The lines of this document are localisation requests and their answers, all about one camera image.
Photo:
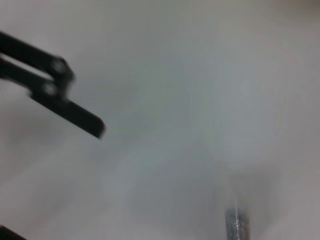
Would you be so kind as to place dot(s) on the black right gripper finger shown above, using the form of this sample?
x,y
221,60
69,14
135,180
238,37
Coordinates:
x,y
75,112
7,233

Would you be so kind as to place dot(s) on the grey pen with clear cap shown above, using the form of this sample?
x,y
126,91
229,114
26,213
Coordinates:
x,y
237,225

